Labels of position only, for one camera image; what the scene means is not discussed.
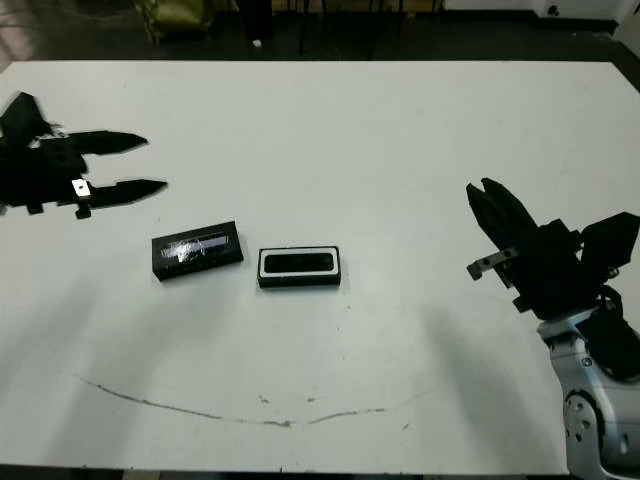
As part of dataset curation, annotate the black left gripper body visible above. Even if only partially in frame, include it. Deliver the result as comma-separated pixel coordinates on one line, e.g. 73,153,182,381
0,122,94,219

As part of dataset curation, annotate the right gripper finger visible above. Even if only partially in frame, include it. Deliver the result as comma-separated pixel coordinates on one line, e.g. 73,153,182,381
466,183,512,252
481,178,541,249

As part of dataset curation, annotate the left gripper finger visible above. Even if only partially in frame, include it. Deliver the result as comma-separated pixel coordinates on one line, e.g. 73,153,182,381
64,130,150,157
92,178,169,207

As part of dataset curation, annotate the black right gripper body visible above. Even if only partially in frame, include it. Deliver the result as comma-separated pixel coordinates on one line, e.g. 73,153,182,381
467,219,601,321

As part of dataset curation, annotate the black box lid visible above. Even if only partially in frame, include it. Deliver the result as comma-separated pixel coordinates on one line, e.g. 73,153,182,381
151,218,245,284

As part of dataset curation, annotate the slim black camera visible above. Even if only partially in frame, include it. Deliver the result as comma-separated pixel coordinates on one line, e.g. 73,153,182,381
263,253,335,276

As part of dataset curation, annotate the black box base white insert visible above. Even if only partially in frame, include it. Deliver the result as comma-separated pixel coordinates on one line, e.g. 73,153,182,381
257,244,343,290

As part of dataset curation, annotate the yellow-green bag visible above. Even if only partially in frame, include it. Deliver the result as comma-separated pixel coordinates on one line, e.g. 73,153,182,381
141,0,211,45

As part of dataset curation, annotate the white appliance black knob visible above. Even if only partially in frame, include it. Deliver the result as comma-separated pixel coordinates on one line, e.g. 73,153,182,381
529,0,640,19

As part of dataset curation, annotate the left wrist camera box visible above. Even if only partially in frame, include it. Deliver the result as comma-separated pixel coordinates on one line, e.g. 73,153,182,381
0,92,46,141

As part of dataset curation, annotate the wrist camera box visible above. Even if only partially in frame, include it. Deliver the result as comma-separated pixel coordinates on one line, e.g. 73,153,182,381
0,92,46,141
579,212,640,275

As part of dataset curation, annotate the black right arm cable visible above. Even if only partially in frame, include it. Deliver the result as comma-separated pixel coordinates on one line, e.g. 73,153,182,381
597,283,627,322

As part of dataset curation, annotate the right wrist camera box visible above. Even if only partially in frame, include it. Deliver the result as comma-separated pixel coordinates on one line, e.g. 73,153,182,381
579,212,640,275

